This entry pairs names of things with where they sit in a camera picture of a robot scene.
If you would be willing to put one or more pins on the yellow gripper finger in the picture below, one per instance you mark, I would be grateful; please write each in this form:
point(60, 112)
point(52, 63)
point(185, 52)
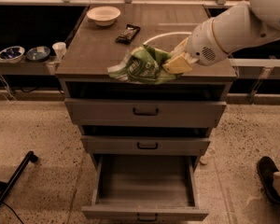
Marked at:
point(180, 46)
point(181, 63)

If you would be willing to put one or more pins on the green jalapeno chip bag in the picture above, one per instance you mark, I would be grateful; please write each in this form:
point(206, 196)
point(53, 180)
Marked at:
point(143, 65)

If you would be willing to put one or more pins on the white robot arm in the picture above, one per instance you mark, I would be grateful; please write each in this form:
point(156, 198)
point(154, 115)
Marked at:
point(245, 25)

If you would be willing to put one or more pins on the grey drawer cabinet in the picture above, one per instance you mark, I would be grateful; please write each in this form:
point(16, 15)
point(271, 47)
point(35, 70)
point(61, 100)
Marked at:
point(83, 71)

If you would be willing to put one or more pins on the grey top drawer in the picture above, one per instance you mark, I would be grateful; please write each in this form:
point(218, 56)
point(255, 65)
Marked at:
point(141, 113)

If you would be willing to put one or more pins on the grey middle drawer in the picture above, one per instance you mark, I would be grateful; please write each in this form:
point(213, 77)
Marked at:
point(145, 145)

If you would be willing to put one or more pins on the open grey bottom drawer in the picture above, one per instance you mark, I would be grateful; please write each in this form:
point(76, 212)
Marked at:
point(145, 189)

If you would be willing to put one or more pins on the black snack bar wrapper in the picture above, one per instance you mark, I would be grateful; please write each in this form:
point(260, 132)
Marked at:
point(127, 36)

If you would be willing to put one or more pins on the white ceramic bowl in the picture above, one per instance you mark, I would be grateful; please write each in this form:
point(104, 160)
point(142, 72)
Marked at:
point(103, 16)

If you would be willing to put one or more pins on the white paper cup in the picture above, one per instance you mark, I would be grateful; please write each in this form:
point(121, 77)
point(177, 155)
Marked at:
point(60, 49)

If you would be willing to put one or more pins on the low side shelf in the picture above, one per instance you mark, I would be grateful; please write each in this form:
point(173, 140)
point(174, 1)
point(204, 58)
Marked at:
point(27, 68)

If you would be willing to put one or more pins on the black shoe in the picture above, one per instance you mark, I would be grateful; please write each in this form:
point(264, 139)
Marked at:
point(266, 168)

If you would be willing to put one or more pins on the dark blue bowl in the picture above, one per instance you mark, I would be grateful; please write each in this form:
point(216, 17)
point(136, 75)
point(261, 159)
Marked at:
point(38, 54)

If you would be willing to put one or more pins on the white blue patterned bowl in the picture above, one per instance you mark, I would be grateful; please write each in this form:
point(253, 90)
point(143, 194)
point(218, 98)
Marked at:
point(12, 54)

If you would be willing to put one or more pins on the black stand leg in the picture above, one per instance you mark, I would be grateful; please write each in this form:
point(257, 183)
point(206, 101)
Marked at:
point(6, 187)

